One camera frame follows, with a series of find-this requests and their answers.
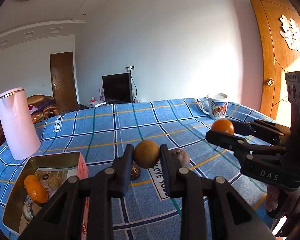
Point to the person's right hand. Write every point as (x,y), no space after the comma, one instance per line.
(271,200)

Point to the printed paper liner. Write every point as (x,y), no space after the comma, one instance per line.
(43,175)

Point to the pink electric kettle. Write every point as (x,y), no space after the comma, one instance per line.
(17,125)

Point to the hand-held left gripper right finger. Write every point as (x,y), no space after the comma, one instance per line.
(166,162)

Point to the white printed mug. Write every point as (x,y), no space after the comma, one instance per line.
(218,108)

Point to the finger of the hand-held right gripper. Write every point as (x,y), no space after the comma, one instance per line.
(265,172)
(265,131)

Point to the brass door knob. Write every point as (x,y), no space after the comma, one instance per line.
(270,81)

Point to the small orange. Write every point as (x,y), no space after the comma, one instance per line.
(37,194)
(30,180)

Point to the black television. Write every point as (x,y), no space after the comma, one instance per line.
(116,87)

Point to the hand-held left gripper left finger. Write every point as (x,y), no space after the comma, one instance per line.
(126,162)

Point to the white flat box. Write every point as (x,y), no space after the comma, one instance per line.
(97,103)

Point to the large orange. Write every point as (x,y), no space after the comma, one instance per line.
(222,126)

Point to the brown kiwi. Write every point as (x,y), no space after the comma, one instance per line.
(146,154)

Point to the blue plaid tablecloth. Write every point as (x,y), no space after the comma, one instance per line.
(102,130)

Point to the dull purple round fruit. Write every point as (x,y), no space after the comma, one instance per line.
(181,157)

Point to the dark brown door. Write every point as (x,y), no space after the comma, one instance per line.
(63,80)

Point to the white wall outlet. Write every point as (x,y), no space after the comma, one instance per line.
(130,68)

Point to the dark brown round fruit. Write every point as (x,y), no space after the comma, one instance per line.
(135,172)

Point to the light wooden door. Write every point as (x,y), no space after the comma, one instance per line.
(270,42)

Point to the white paper door decoration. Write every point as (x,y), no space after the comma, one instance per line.
(292,33)

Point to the pink rectangular tin box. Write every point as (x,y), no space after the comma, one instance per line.
(15,200)

